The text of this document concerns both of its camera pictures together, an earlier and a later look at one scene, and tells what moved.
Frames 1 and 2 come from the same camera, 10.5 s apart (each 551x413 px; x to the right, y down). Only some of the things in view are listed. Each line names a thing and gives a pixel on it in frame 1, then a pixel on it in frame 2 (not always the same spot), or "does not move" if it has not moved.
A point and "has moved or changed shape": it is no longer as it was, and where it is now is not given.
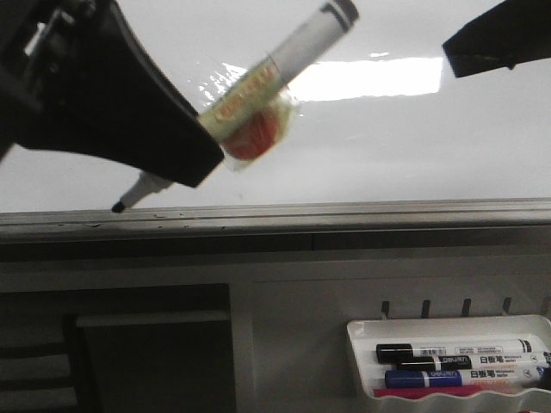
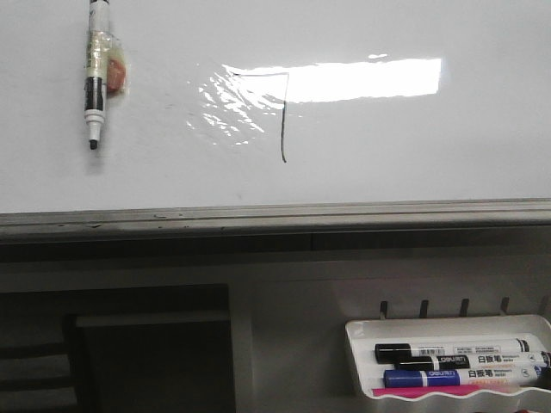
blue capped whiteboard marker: (463, 378) does not move
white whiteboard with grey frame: (388, 144) does not move
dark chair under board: (138, 349) does not move
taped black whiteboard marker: (253, 120) has moved or changed shape
